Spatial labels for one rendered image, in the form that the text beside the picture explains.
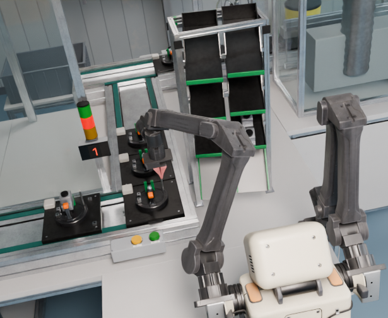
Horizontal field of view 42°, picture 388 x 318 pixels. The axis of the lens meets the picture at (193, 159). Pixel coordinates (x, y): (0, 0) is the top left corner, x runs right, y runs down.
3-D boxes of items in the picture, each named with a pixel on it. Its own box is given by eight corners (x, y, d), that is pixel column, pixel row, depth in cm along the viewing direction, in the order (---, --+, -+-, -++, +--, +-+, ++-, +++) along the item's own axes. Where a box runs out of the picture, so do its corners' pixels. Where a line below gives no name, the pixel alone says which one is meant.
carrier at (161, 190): (185, 217, 205) (181, 193, 197) (126, 228, 203) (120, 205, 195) (176, 182, 224) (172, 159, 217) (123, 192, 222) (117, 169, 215)
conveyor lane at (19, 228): (187, 231, 211) (184, 214, 205) (-16, 272, 204) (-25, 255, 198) (176, 190, 234) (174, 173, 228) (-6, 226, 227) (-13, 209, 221)
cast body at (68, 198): (73, 209, 204) (69, 196, 200) (62, 211, 204) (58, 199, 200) (74, 197, 211) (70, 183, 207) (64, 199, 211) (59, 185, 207)
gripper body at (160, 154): (143, 157, 180) (139, 141, 176) (171, 152, 181) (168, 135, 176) (144, 168, 175) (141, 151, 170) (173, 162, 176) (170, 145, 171)
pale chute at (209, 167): (233, 197, 206) (233, 196, 201) (201, 200, 206) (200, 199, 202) (227, 130, 210) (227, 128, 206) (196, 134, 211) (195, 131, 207)
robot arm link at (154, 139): (148, 135, 167) (163, 129, 169) (140, 126, 172) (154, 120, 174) (151, 152, 171) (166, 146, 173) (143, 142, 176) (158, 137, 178)
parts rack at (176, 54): (274, 192, 225) (272, 19, 179) (195, 207, 222) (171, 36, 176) (261, 164, 242) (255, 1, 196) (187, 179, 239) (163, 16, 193)
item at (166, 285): (353, 294, 180) (354, 289, 178) (104, 346, 174) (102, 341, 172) (291, 178, 236) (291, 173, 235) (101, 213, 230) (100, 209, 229)
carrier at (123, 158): (176, 181, 225) (172, 158, 217) (123, 191, 223) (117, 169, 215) (168, 151, 244) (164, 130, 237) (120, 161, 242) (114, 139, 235)
